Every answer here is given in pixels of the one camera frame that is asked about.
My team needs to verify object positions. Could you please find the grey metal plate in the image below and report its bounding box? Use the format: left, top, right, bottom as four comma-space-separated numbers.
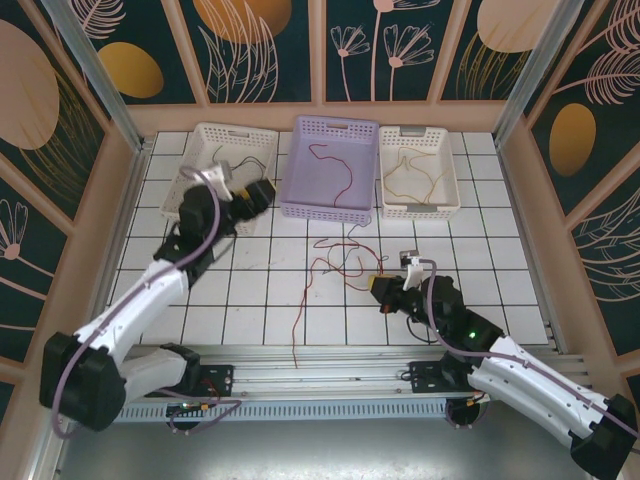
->
49, 419, 601, 480

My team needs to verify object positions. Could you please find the white basket with grey handles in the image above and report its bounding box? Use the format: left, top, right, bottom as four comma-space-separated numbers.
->
378, 125, 461, 221

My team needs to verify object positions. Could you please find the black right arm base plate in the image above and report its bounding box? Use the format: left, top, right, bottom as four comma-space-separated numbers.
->
408, 360, 501, 396

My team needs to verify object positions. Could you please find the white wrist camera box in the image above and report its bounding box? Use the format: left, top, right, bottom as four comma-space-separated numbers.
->
202, 162, 234, 201
398, 249, 427, 291

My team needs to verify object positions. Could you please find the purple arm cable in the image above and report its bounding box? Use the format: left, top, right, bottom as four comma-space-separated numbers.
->
419, 257, 640, 451
51, 164, 244, 441

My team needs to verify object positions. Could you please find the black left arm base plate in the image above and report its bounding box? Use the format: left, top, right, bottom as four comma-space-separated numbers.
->
143, 364, 236, 399

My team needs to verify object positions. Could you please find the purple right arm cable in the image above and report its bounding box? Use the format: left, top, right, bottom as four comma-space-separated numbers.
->
419, 257, 640, 451

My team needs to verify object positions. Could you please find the red cable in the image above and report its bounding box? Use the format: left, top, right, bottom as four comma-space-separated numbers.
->
313, 237, 389, 266
307, 143, 354, 209
291, 254, 374, 370

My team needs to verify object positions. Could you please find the aluminium frame post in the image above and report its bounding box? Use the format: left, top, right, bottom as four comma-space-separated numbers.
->
492, 0, 586, 149
39, 0, 149, 154

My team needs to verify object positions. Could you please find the aluminium side rail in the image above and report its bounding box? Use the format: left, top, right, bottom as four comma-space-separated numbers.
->
494, 134, 569, 354
74, 139, 154, 364

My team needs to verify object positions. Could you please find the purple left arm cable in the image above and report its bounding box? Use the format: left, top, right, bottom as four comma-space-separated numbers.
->
51, 164, 244, 441

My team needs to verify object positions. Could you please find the grey slotted cable duct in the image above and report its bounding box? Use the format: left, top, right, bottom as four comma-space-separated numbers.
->
67, 402, 581, 421

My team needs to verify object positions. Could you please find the purple perforated basket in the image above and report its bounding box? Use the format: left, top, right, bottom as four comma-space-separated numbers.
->
279, 115, 380, 226

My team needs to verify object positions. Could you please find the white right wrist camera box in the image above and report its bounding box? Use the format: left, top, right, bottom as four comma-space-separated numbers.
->
398, 249, 427, 291

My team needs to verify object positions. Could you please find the aluminium extrusion rail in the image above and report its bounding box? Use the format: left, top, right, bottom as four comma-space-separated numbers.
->
47, 347, 596, 401

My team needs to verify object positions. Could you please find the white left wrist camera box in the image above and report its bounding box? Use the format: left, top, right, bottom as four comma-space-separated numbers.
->
202, 162, 234, 201

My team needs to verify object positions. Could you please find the large white perforated basket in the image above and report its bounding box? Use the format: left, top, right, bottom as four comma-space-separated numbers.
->
158, 122, 280, 236

